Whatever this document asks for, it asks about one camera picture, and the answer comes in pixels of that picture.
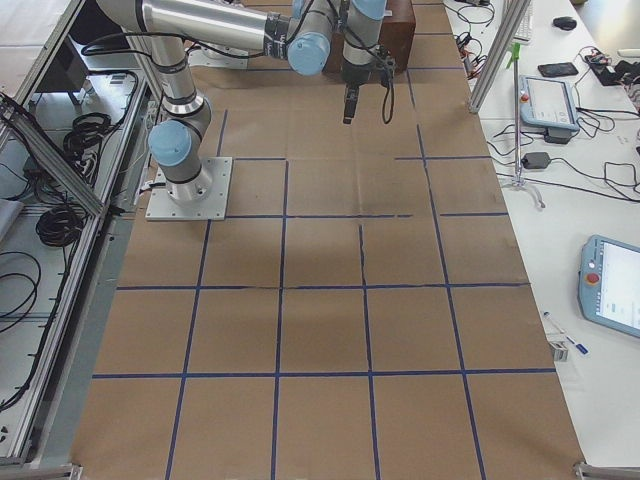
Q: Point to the teach pendant tablet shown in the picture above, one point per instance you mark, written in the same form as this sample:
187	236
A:
547	102

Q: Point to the black power adapter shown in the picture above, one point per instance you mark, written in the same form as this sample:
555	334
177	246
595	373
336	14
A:
536	160

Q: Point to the blue white pen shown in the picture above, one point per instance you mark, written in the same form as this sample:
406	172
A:
579	346

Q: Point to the black smartphone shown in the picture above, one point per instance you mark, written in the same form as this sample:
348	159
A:
557	70

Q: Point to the black computer mouse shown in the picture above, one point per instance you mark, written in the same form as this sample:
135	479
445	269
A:
565	23

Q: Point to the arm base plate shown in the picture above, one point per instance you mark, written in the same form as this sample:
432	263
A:
205	198

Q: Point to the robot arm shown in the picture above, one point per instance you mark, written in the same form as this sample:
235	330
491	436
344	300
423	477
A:
170	37

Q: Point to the dark wooden drawer box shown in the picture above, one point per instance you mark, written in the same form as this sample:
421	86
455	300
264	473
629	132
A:
396	35

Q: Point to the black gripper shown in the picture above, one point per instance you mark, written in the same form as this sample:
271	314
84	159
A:
354	76

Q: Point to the green handled grabber stick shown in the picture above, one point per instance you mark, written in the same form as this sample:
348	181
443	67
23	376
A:
517	182

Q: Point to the aluminium frame post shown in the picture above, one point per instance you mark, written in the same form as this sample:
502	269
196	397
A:
515	29

